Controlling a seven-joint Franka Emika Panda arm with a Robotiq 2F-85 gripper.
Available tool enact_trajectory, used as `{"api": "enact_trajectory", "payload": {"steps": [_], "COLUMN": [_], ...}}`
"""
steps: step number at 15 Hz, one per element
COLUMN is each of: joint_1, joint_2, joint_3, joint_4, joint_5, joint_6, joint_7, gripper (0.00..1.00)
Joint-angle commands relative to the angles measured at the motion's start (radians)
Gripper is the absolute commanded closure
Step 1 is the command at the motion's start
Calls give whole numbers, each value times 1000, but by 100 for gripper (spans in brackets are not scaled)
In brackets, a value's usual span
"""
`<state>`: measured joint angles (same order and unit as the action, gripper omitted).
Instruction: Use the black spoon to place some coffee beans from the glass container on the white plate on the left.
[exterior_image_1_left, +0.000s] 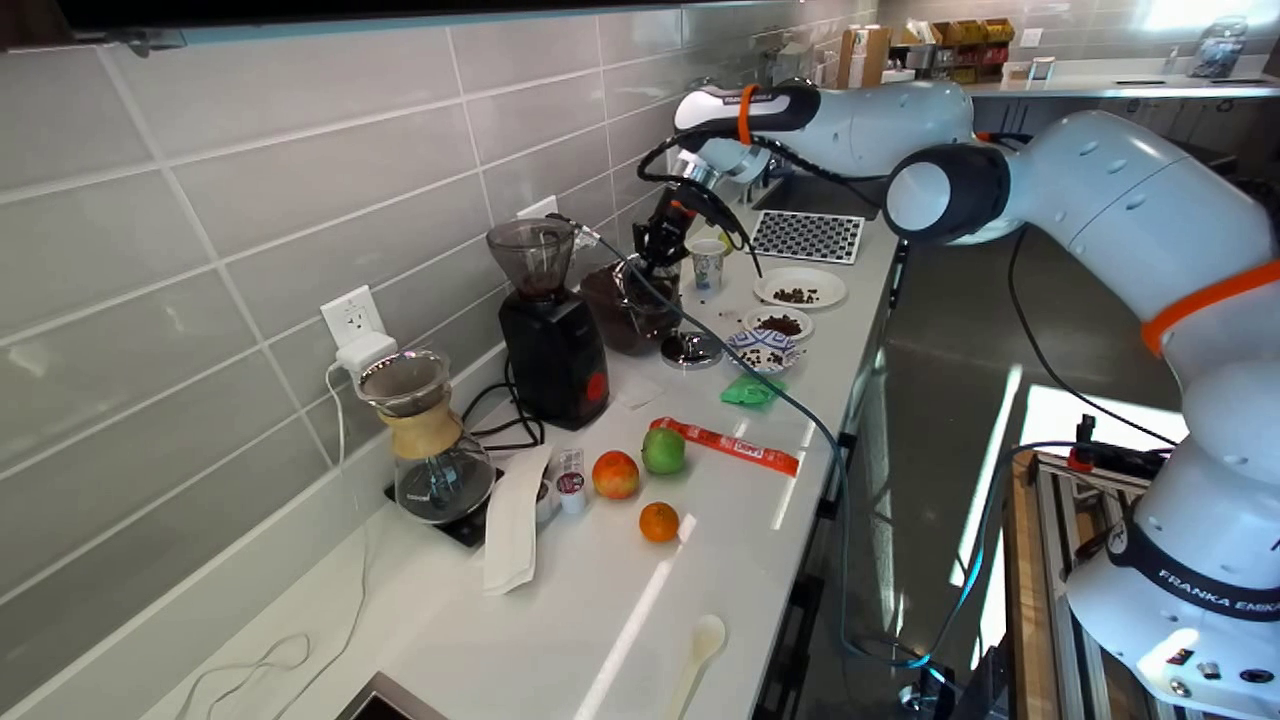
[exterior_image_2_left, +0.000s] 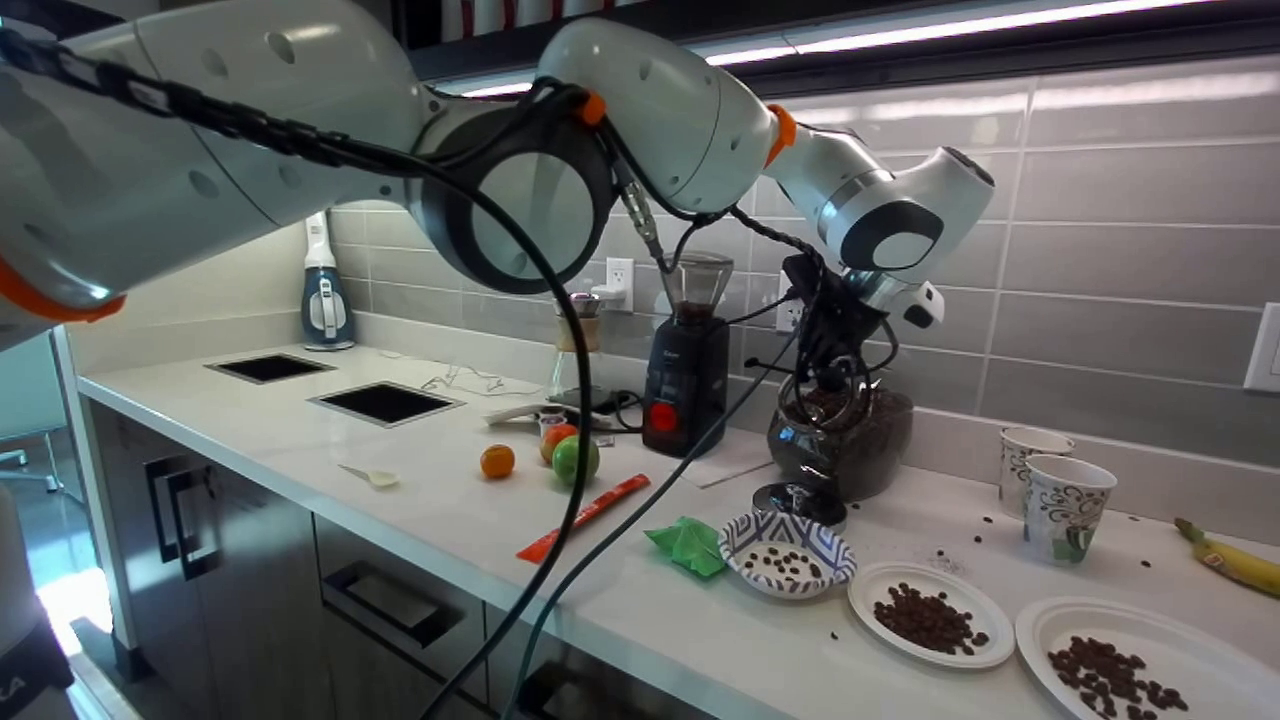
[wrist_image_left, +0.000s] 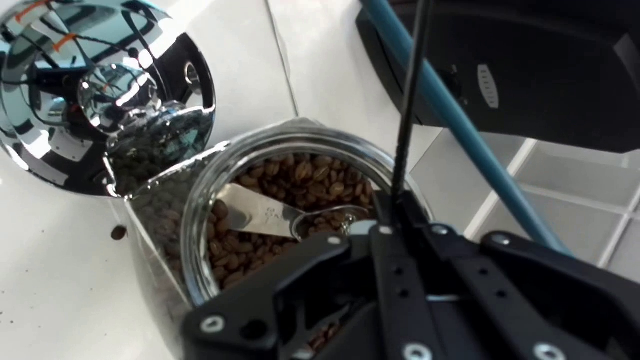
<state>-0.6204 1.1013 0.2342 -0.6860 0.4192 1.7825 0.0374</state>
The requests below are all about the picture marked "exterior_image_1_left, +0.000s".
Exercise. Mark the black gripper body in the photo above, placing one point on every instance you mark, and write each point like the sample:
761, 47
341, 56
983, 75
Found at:
687, 220

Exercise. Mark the black coffee spoon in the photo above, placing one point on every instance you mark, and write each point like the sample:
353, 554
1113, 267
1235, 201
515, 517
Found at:
648, 275

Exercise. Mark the glass coffee bean jar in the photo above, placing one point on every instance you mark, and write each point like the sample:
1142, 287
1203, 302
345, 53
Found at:
625, 321

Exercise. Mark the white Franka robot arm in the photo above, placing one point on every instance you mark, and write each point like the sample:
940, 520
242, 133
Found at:
1133, 201

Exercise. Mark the large white plate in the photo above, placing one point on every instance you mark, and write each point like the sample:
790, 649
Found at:
782, 283

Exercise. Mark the black coffee grinder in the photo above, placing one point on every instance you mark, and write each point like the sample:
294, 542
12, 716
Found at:
555, 360

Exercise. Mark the small white plate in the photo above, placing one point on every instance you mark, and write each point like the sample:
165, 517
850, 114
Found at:
802, 321

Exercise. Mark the glass pour-over coffee maker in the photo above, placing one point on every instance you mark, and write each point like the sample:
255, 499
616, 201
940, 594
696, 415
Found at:
425, 444

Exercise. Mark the white plastic spoon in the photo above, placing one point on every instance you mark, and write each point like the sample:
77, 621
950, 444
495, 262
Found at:
705, 636

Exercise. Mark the patterned paper cup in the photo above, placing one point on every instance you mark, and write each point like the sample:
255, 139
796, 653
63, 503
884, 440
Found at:
709, 267

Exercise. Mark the laptop keyboard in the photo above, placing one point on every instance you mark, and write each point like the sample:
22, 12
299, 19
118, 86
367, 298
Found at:
815, 238

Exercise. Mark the blue patterned bowl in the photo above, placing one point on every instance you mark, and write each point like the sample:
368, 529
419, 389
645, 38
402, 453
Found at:
761, 356

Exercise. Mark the green packet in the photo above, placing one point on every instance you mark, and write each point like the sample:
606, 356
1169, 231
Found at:
748, 392

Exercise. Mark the green apple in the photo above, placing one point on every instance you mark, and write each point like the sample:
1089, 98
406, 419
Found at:
665, 453

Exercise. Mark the long red packet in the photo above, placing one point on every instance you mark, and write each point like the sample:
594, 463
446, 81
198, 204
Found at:
734, 451

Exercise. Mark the orange red round fruit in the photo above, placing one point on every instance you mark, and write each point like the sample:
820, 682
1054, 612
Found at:
616, 476

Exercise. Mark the small red white pod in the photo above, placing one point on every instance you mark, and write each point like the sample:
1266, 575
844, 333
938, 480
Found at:
569, 491

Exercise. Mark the small orange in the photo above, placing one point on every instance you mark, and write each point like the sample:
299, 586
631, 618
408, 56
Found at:
656, 520

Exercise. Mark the white charger plug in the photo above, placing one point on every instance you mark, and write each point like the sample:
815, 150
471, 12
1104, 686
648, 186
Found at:
367, 356

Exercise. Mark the black kitchen scale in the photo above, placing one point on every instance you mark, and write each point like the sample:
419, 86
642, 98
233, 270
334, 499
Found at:
463, 529

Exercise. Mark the dark upper cabinet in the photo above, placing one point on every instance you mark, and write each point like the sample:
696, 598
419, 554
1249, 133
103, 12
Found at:
267, 9

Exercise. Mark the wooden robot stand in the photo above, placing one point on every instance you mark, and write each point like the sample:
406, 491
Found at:
1027, 586

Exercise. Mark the black clamp device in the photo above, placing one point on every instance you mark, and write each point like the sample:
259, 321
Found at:
1120, 463

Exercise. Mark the white wall outlet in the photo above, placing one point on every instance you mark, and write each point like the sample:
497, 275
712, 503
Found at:
351, 314
538, 210

